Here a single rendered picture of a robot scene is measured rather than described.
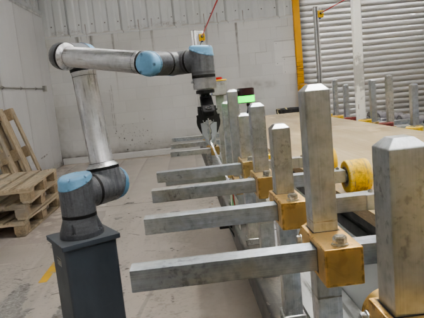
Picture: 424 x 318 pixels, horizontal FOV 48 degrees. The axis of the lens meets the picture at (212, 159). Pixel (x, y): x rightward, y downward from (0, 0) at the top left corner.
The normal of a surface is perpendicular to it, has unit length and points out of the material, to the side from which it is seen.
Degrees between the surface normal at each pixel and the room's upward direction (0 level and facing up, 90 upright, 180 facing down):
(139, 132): 90
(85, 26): 90
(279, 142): 90
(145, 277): 90
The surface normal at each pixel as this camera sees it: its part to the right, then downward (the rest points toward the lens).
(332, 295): 0.07, 0.14
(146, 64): -0.49, 0.18
